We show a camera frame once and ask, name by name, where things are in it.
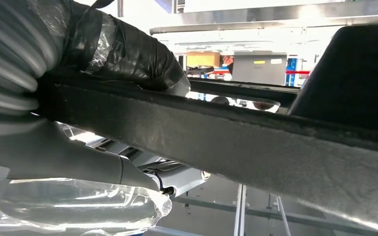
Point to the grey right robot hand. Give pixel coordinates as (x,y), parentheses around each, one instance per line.
(62,156)

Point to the cardboard box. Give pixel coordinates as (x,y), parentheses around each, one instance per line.
(202,60)

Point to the blue cart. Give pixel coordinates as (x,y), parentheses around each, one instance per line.
(291,78)

